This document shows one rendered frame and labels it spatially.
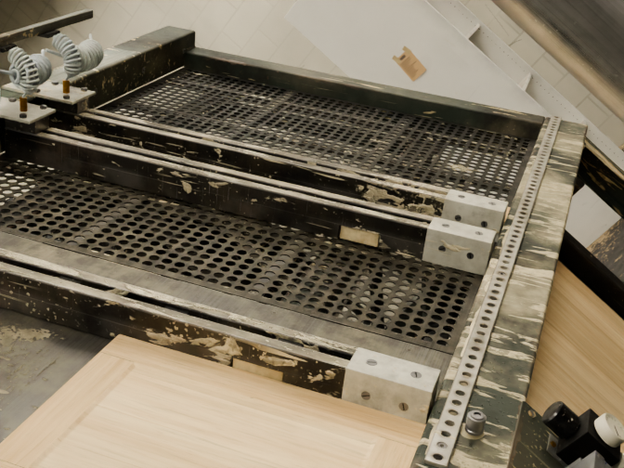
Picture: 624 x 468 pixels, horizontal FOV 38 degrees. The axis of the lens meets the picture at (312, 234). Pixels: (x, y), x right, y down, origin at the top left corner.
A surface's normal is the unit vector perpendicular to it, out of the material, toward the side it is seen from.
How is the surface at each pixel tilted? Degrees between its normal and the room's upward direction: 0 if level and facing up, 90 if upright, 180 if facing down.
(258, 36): 90
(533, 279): 58
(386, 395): 90
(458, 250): 90
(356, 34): 90
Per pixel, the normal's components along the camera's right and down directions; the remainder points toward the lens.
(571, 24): -0.53, 0.67
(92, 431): 0.11, -0.90
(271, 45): -0.30, 0.35
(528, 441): 0.59, -0.64
